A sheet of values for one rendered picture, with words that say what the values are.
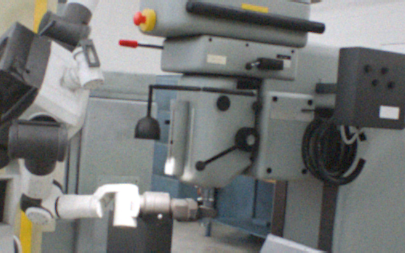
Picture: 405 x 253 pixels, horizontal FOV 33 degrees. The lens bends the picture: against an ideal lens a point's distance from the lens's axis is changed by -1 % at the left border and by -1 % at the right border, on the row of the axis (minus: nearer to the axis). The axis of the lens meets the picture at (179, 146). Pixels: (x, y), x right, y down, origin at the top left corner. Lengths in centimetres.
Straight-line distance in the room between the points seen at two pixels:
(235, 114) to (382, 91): 40
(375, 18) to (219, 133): 574
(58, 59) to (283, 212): 89
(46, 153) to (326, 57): 88
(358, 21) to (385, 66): 583
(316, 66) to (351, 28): 571
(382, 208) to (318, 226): 21
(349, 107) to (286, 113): 23
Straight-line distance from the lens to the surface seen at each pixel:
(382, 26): 745
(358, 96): 182
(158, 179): 977
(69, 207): 202
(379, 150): 217
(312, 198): 219
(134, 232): 232
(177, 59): 193
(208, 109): 188
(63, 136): 181
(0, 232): 222
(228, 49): 187
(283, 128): 199
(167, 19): 182
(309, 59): 205
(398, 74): 193
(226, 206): 948
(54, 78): 194
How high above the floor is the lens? 152
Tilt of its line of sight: 3 degrees down
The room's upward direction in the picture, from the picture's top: 4 degrees clockwise
